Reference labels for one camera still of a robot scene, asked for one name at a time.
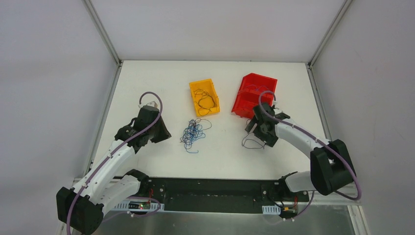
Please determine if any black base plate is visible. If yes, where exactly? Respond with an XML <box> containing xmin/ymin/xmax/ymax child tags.
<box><xmin>134</xmin><ymin>177</ymin><xmax>309</xmax><ymax>214</ymax></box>

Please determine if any black striped single wire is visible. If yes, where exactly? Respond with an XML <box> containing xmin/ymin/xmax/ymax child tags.
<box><xmin>193</xmin><ymin>89</ymin><xmax>217</xmax><ymax>117</ymax></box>

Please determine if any aluminium frame rail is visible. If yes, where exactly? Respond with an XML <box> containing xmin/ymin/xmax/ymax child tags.
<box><xmin>68</xmin><ymin>177</ymin><xmax>361</xmax><ymax>206</ymax></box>

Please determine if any right white slotted cable duct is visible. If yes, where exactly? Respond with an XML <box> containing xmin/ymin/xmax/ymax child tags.
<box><xmin>262</xmin><ymin>205</ymin><xmax>281</xmax><ymax>215</ymax></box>

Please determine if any blue wire bundle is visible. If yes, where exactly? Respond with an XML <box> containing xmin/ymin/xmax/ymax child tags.
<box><xmin>179</xmin><ymin>118</ymin><xmax>213</xmax><ymax>154</ymax></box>

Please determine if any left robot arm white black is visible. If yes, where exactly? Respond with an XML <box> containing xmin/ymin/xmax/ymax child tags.
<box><xmin>56</xmin><ymin>102</ymin><xmax>171</xmax><ymax>235</ymax></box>

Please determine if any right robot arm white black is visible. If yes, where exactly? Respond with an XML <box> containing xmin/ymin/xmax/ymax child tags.
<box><xmin>245</xmin><ymin>103</ymin><xmax>357</xmax><ymax>201</ymax></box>

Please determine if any red plastic bin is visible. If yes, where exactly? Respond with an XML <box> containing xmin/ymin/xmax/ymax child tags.
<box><xmin>231</xmin><ymin>73</ymin><xmax>277</xmax><ymax>119</ymax></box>

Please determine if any white slotted cable duct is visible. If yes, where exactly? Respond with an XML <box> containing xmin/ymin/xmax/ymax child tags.
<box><xmin>262</xmin><ymin>205</ymin><xmax>281</xmax><ymax>215</ymax></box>
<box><xmin>112</xmin><ymin>200</ymin><xmax>164</xmax><ymax>213</ymax></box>

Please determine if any left white slotted cable duct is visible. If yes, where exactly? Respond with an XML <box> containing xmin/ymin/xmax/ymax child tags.
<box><xmin>112</xmin><ymin>200</ymin><xmax>164</xmax><ymax>213</ymax></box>

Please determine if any yellow plastic bin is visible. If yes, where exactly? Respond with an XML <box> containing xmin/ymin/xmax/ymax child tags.
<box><xmin>189</xmin><ymin>79</ymin><xmax>220</xmax><ymax>118</ymax></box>

